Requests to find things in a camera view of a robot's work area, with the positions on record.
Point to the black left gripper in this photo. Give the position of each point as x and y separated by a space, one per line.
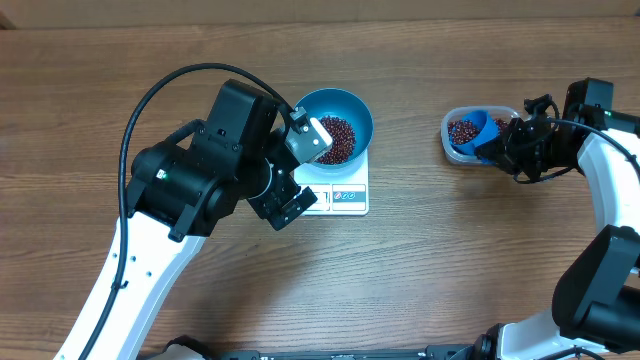
272 207

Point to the teal metal bowl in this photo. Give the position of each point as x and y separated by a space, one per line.
341 103

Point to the white digital kitchen scale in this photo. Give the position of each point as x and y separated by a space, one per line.
341 190

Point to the blue plastic measuring scoop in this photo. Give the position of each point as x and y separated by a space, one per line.
489 131

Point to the red beans in bowl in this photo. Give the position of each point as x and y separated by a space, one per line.
344 140

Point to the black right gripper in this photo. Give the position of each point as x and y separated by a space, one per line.
505 150

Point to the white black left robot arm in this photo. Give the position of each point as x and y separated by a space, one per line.
179 189

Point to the clear plastic bean container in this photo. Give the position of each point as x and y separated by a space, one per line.
457 114

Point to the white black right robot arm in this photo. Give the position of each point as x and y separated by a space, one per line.
593 310

